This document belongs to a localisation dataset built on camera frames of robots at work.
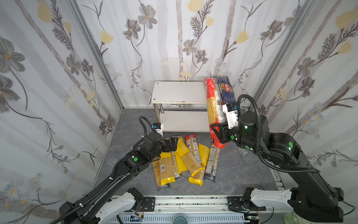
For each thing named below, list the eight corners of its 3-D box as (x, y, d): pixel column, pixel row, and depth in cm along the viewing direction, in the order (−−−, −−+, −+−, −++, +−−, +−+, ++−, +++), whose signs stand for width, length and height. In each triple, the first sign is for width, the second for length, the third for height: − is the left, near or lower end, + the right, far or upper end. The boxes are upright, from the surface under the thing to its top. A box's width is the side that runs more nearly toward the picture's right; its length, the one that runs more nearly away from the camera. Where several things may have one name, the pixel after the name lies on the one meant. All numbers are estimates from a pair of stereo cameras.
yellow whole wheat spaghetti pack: (192, 164, 90) (192, 162, 87) (185, 138, 103) (185, 135, 100) (203, 162, 91) (204, 159, 88) (194, 136, 104) (195, 133, 101)
